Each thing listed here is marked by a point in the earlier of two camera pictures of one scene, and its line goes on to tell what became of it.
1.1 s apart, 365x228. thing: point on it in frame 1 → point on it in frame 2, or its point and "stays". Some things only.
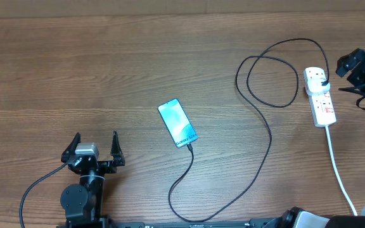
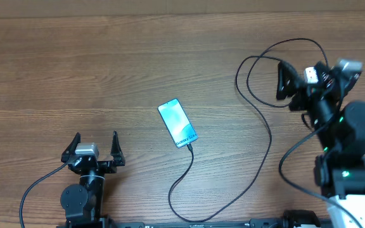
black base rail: (196, 224) stays
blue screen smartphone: (176, 120) stays
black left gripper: (110, 166) stays
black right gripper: (364, 68) → (305, 95)
